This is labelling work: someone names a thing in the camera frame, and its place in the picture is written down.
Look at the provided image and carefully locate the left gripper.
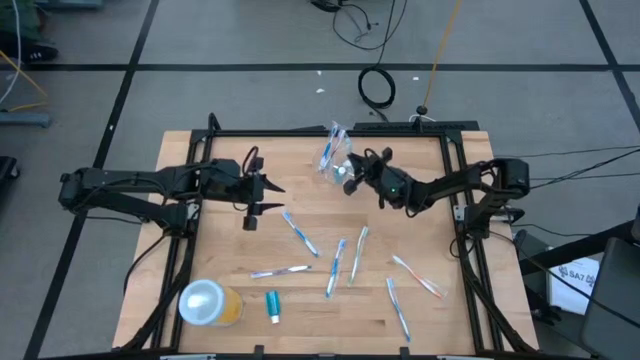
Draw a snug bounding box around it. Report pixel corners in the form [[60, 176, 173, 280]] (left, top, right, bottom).
[[214, 158, 287, 232]]

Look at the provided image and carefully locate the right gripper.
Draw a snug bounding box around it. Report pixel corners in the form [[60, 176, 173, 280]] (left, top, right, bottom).
[[342, 152, 417, 211]]

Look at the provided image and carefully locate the blue toothbrush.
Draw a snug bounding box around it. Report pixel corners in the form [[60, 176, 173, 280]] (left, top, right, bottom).
[[319, 125, 342, 171], [384, 277, 414, 344], [324, 237, 348, 301], [332, 127, 351, 164], [281, 210, 321, 259]]

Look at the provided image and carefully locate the green toothbrush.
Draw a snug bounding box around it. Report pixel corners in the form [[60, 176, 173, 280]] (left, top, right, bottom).
[[346, 224, 371, 289]]

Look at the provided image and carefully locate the orange toothbrush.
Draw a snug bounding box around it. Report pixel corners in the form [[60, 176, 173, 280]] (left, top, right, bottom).
[[391, 254, 448, 301]]

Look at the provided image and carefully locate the clear acrylic organizer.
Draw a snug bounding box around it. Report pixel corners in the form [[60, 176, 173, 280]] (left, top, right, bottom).
[[311, 121, 357, 187]]

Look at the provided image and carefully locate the yellow cup with white lid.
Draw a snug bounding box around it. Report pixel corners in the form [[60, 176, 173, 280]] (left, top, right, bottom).
[[177, 278, 245, 329]]

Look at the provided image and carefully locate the black equipment stand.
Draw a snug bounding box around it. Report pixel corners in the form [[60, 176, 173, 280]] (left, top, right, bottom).
[[512, 219, 640, 326]]

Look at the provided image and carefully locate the white printed paper sheet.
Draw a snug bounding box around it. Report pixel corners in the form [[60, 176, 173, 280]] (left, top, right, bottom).
[[547, 255, 601, 316]]

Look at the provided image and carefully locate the black caster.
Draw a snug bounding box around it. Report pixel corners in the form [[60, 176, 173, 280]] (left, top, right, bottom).
[[0, 155, 21, 184]]

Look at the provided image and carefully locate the person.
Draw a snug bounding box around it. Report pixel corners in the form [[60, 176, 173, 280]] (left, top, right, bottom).
[[0, 0, 60, 64]]

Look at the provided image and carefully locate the black office chair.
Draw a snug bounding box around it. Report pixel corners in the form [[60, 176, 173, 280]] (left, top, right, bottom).
[[579, 236, 640, 360]]

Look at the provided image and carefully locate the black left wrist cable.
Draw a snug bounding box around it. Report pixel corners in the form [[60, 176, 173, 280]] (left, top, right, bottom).
[[241, 145, 261, 176]]

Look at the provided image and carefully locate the black aluminium table frame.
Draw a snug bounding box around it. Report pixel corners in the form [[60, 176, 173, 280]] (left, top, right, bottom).
[[112, 112, 541, 360]]

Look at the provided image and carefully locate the coiled black cable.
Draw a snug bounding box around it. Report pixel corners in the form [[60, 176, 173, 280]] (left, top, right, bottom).
[[356, 65, 397, 122]]

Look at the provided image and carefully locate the black cable tray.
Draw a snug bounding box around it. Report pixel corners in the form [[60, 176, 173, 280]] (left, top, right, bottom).
[[352, 119, 480, 133]]

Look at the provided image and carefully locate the black looped floor cable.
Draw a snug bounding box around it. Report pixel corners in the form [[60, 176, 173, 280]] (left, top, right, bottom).
[[330, 0, 401, 52]]

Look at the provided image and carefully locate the black hanging cable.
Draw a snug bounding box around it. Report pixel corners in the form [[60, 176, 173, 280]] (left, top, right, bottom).
[[374, 0, 409, 69]]

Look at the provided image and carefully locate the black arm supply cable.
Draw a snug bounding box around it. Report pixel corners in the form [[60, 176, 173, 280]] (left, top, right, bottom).
[[122, 232, 169, 297]]

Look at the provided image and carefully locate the yellow hanging cable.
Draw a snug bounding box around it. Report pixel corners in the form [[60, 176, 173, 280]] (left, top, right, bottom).
[[421, 0, 465, 115]]

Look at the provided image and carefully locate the thin black cable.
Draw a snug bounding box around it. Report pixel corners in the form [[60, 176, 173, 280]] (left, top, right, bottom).
[[493, 144, 640, 160], [529, 148, 640, 190]]

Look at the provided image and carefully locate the blue-grey base plate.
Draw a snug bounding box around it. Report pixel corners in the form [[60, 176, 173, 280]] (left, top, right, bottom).
[[33, 0, 105, 12], [0, 110, 54, 129]]

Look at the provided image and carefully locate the white cable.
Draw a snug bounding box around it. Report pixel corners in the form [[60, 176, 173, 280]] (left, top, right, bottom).
[[0, 0, 24, 106]]

